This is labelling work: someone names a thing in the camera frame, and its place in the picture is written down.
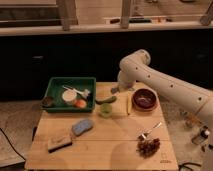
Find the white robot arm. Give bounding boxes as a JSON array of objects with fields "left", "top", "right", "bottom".
[{"left": 117, "top": 49, "right": 213, "bottom": 171}]

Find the green plastic cup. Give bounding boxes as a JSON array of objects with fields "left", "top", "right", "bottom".
[{"left": 100, "top": 103, "right": 112, "bottom": 118}]

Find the white plastic spoon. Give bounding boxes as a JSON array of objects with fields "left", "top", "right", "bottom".
[{"left": 63, "top": 86, "right": 90, "bottom": 99}]

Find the dark red bowl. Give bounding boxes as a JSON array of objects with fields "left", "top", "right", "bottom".
[{"left": 132, "top": 88, "right": 157, "bottom": 111}]

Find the orange fruit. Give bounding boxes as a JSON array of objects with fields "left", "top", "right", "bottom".
[{"left": 74, "top": 99, "right": 87, "bottom": 108}]

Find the white round lid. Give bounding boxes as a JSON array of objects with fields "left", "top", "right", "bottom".
[{"left": 62, "top": 90, "right": 77, "bottom": 104}]

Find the blue sponge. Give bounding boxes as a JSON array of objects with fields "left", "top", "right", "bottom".
[{"left": 72, "top": 119, "right": 93, "bottom": 136}]

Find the green plastic tray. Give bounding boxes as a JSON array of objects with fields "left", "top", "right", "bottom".
[{"left": 41, "top": 77, "right": 96, "bottom": 113}]

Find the brown grape bunch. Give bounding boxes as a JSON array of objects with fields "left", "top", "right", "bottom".
[{"left": 137, "top": 138, "right": 160, "bottom": 157}]

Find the dark round object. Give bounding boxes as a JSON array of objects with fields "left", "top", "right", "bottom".
[{"left": 41, "top": 96, "right": 54, "bottom": 107}]

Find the wooden brush block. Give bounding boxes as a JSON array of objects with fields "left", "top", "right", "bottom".
[{"left": 47, "top": 135, "right": 72, "bottom": 153}]

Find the small glass bottle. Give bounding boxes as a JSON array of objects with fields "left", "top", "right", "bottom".
[{"left": 192, "top": 129, "right": 210, "bottom": 145}]

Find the black cable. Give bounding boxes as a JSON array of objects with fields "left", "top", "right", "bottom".
[{"left": 0, "top": 127, "right": 27, "bottom": 162}]

